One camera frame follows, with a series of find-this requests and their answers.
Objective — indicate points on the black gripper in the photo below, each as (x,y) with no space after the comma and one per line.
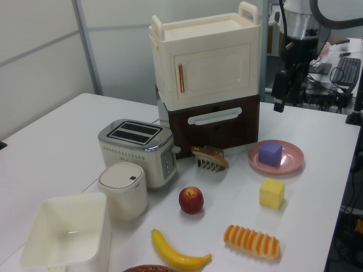
(303,51)

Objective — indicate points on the yellow foam cube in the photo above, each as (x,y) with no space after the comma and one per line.
(271,194)

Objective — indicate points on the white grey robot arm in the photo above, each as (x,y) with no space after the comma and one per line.
(297,20)

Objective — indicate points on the purple foam cube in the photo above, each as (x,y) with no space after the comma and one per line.
(269,154)

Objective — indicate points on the black monitor base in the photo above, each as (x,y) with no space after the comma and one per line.
(321,68)

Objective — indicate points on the black computer keyboard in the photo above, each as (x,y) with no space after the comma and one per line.
(346,71)

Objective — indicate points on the pink round plate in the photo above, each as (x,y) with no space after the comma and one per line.
(295,158)

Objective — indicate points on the cream plastic cabinet box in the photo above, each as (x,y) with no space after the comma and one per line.
(212,65)

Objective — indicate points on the brown bread slice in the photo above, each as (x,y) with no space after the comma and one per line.
(210,156)

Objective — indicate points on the small toast rack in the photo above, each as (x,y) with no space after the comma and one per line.
(205,165)

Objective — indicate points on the red apple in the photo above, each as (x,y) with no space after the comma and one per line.
(191,201)

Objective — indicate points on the long orange striped bread roll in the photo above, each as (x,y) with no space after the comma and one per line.
(251,242)

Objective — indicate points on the cream chrome two-slot toaster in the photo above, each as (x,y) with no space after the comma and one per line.
(127,153)

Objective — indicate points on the small cream lidded bin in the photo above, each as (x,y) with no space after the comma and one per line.
(122,195)

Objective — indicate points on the yellow banana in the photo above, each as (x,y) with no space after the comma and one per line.
(170,253)

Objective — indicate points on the brown wicker basket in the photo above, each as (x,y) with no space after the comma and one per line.
(147,268)

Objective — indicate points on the cream open plastic container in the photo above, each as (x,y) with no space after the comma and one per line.
(93,249)

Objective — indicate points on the small black edge object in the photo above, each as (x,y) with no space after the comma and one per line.
(3,145)

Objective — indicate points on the black table clamp mount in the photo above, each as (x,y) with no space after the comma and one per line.
(356,116)

